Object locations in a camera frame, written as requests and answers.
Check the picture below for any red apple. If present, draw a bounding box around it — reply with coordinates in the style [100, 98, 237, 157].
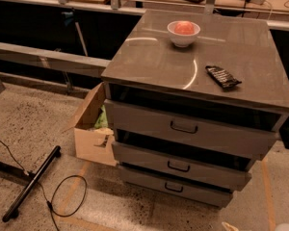
[174, 21, 195, 35]

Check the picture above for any cardboard box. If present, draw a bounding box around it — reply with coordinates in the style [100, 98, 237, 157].
[64, 84, 117, 167]

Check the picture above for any black stand leg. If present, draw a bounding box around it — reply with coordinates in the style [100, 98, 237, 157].
[2, 145, 61, 222]

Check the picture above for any grey metal rail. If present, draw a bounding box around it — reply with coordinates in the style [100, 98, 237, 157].
[0, 42, 110, 78]

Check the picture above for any white bowl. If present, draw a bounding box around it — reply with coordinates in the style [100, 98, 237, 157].
[167, 21, 200, 47]

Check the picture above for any grey drawer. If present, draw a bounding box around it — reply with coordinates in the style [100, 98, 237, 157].
[104, 99, 276, 160]
[118, 166, 232, 208]
[112, 141, 251, 191]

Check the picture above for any black floor cable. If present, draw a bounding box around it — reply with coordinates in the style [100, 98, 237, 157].
[0, 133, 88, 231]

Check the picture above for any grey bottom drawer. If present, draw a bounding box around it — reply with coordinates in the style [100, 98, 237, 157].
[118, 166, 232, 208]

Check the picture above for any grey middle drawer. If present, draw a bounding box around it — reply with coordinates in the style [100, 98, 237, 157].
[112, 141, 251, 191]

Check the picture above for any green bag in box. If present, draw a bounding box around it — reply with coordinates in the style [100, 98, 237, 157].
[94, 105, 108, 129]

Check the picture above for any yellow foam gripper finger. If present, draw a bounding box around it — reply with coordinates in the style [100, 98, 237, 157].
[222, 221, 239, 231]

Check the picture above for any grey drawer cabinet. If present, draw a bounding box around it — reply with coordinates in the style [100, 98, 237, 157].
[100, 9, 289, 166]

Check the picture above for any grey top drawer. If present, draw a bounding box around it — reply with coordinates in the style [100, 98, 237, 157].
[104, 99, 276, 160]

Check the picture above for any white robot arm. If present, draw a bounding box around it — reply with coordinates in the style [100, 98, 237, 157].
[222, 221, 289, 231]

